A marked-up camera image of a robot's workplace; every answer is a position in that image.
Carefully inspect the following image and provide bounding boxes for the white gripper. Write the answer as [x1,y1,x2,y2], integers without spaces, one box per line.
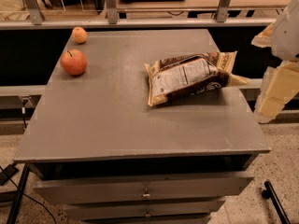
[251,0,299,123]

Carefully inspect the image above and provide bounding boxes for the brown chip bag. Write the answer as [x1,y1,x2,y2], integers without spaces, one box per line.
[145,51,249,106]

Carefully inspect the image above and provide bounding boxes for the red apple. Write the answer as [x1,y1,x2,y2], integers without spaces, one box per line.
[60,49,87,76]

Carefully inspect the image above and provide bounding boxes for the black bar right floor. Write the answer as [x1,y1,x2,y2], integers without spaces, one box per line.
[262,180,291,224]

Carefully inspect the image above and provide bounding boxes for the lower grey drawer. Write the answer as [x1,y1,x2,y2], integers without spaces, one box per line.
[64,197,225,220]

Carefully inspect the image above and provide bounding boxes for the grey drawer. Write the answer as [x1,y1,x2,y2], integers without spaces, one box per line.
[64,197,225,220]
[34,172,253,204]

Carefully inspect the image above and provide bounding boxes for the upper grey drawer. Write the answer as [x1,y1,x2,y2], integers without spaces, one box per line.
[34,172,253,204]

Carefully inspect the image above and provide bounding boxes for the grey drawer cabinet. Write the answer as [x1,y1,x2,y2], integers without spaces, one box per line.
[15,29,269,224]

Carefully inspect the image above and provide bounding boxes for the orange fruit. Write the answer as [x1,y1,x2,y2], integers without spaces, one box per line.
[72,27,87,44]

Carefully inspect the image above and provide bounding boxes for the grey metal railing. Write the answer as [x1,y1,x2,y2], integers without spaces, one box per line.
[0,7,275,30]

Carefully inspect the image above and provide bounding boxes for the black power adapter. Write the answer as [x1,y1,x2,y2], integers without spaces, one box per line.
[0,164,18,186]

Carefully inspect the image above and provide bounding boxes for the black metal leg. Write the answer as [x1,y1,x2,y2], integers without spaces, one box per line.
[7,165,30,224]

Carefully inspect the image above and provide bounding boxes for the black power cable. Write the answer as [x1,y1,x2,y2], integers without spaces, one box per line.
[0,166,59,224]

